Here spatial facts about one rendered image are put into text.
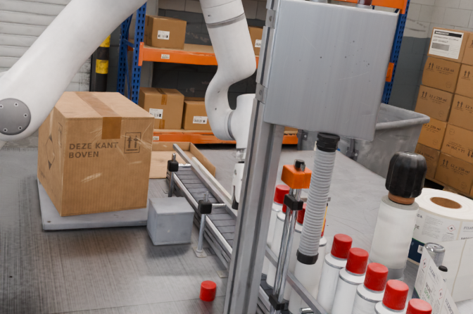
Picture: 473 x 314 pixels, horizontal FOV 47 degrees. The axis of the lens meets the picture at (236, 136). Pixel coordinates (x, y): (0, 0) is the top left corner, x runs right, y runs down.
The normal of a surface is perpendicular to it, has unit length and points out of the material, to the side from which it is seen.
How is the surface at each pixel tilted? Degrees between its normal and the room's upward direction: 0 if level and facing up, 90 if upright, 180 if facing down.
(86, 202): 90
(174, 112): 90
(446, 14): 90
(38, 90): 68
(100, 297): 0
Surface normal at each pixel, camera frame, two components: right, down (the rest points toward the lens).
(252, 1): 0.40, 0.29
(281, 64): -0.23, 0.22
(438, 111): -0.84, 0.04
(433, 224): -0.57, 0.15
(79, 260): 0.13, -0.96
